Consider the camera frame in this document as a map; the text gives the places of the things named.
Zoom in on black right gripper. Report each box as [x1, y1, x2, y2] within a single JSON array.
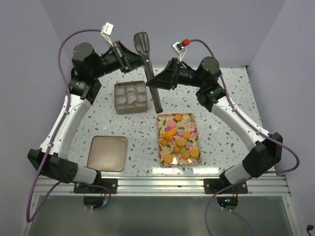
[[146, 57, 205, 90]]

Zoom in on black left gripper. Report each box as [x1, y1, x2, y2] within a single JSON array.
[[91, 40, 150, 79]]

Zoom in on metal serving tongs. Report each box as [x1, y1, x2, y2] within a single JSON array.
[[133, 31, 163, 114]]

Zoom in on gold square cookie tin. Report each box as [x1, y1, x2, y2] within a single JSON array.
[[114, 81, 149, 115]]

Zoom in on round sandwich cookie top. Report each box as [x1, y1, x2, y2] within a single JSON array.
[[174, 114, 182, 121]]

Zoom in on round sandwich cookie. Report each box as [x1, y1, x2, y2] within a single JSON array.
[[174, 114, 182, 121], [183, 132, 191, 139], [189, 148, 199, 158], [176, 139, 186, 147], [163, 154, 174, 164]]

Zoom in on pink round cookie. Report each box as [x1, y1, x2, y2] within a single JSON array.
[[167, 120, 177, 129]]

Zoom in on orange flower cookie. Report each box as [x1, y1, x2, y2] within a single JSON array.
[[173, 146, 182, 154], [162, 129, 177, 141]]

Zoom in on floral rectangular tray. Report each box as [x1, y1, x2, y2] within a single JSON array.
[[157, 113, 202, 167]]

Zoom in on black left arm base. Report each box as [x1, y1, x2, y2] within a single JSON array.
[[73, 178, 118, 194]]

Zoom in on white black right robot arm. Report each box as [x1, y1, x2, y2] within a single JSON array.
[[146, 56, 283, 193]]

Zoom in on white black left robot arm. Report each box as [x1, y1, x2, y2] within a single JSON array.
[[28, 41, 143, 193]]

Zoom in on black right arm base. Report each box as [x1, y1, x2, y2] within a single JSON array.
[[203, 178, 249, 194]]

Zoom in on round sandwich cookie middle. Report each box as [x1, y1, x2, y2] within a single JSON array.
[[176, 139, 186, 147]]

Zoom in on orange flower cookie front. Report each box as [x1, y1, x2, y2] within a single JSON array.
[[173, 146, 182, 154]]

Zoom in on round sandwich cookie front right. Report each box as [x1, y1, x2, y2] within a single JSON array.
[[189, 148, 199, 158]]

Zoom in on round sandwich cookie front left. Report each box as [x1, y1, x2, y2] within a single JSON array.
[[163, 154, 174, 164]]

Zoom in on gold square tin lid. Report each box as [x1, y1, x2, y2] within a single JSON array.
[[87, 136, 127, 172]]

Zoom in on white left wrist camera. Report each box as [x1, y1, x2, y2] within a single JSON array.
[[100, 22, 114, 47]]

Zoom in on aluminium frame rail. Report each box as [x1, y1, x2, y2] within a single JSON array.
[[24, 64, 296, 236]]

